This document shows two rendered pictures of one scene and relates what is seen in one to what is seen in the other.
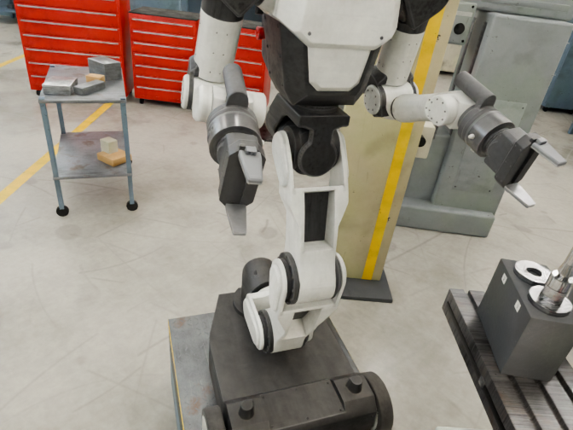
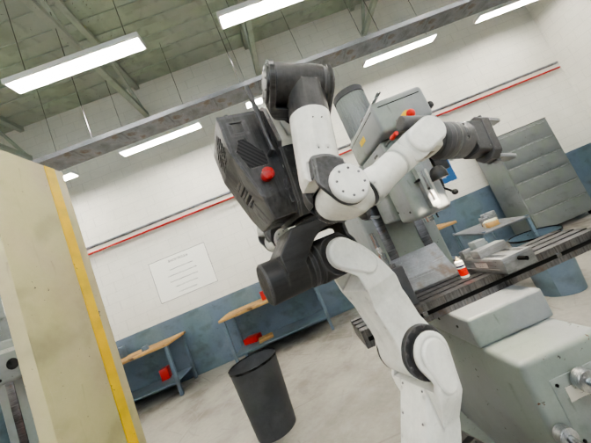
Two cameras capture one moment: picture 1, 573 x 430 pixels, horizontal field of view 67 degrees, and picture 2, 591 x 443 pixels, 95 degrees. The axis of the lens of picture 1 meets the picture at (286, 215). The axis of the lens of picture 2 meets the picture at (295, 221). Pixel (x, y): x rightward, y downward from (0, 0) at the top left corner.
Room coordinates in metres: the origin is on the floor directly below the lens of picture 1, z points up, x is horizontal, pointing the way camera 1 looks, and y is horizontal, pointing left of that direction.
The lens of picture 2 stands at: (1.11, 0.75, 1.38)
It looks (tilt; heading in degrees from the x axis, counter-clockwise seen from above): 7 degrees up; 270
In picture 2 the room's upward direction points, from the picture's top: 23 degrees counter-clockwise
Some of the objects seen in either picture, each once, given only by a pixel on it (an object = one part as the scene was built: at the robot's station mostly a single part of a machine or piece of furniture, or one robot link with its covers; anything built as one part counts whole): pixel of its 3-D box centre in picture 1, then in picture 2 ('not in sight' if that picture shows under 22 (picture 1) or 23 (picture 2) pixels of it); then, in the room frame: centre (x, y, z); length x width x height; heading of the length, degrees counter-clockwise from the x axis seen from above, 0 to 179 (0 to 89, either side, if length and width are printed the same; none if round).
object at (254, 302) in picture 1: (278, 318); not in sight; (1.10, -0.02, 0.68); 0.21 x 0.20 x 0.13; 22
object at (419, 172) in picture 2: not in sight; (426, 186); (0.47, -0.55, 1.45); 0.04 x 0.04 x 0.21; 3
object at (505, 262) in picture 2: not in sight; (487, 256); (0.30, -0.64, 1.01); 0.35 x 0.15 x 0.11; 95
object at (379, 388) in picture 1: (371, 403); not in sight; (0.95, -0.36, 0.50); 0.20 x 0.05 x 0.20; 22
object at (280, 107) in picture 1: (300, 126); (306, 255); (1.12, -0.01, 1.37); 0.28 x 0.13 x 0.18; 22
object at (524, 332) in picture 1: (525, 315); (385, 289); (0.84, -0.62, 1.06); 0.22 x 0.12 x 0.20; 177
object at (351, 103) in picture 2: not in sight; (356, 115); (0.49, -0.91, 2.05); 0.20 x 0.20 x 0.32
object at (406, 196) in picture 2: not in sight; (412, 187); (0.48, -0.66, 1.47); 0.21 x 0.19 x 0.32; 3
